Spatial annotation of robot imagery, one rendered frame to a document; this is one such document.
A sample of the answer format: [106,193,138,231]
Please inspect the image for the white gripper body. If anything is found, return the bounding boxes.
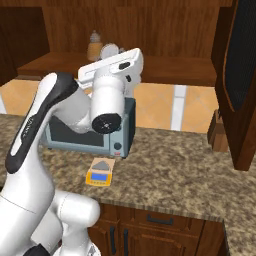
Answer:
[76,47,145,87]

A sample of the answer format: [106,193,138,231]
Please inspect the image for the grey canned food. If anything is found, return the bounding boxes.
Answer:
[99,42,122,61]

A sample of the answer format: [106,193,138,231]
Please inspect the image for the plain dark wooden cabinet door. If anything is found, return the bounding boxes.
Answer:
[0,6,51,87]

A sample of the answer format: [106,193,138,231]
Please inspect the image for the tan bottle with pale cap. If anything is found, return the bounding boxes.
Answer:
[86,29,105,62]

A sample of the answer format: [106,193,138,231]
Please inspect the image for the blue-grey toaster oven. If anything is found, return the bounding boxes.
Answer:
[41,96,137,160]

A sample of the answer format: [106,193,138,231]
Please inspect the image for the wooden knife block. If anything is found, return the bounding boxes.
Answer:
[206,108,231,153]

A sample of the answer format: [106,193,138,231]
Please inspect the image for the wooden base cupboard door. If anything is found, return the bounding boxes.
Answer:
[120,225,202,256]
[87,222,121,256]

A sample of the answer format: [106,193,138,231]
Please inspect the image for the wooden drawer front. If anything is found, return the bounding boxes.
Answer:
[134,207,205,235]

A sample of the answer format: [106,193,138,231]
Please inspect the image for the wooden wall cabinet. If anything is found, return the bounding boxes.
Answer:
[15,0,235,88]

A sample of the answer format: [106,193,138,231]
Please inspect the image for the black drawer handle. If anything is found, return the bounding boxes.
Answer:
[146,213,175,226]

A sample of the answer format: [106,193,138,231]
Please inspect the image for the black cupboard door handle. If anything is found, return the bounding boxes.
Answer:
[109,226,118,256]
[122,228,130,256]

